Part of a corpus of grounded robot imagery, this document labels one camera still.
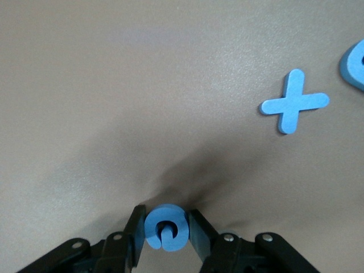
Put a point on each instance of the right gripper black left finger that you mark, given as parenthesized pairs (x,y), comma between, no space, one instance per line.
(136,227)

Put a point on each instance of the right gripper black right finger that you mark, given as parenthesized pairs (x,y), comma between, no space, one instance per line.
(199,233)

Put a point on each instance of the blue foam letter C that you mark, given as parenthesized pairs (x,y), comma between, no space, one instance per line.
(176,216)

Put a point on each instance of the blue foam letter X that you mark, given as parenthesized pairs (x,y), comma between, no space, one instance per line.
(293,102)

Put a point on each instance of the blue foam number six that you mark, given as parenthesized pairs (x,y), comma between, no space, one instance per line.
(351,68)

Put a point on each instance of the brown paper table cover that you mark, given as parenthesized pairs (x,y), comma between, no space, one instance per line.
(113,85)

